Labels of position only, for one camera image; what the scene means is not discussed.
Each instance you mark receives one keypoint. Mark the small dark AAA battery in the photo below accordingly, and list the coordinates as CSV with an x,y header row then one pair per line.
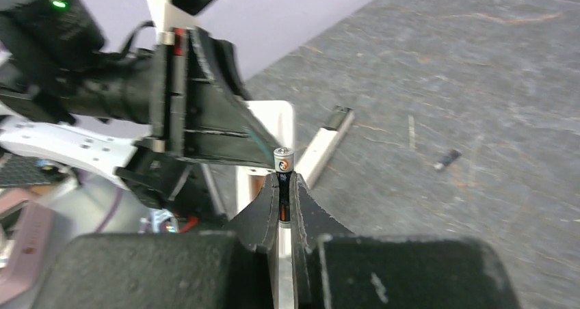
x,y
446,160

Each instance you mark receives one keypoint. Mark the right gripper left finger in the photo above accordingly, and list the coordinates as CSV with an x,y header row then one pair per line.
x,y
253,271

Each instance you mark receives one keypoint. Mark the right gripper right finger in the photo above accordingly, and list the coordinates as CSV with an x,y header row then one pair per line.
x,y
308,222

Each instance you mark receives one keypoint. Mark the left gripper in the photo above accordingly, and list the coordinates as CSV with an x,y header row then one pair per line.
x,y
198,102

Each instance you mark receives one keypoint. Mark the black AAA battery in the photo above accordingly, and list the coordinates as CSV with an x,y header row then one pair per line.
x,y
284,159

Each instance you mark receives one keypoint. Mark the white remote control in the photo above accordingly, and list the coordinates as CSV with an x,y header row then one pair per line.
x,y
275,118
322,147

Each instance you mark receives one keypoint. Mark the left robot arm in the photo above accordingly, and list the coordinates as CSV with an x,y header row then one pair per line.
x,y
58,70

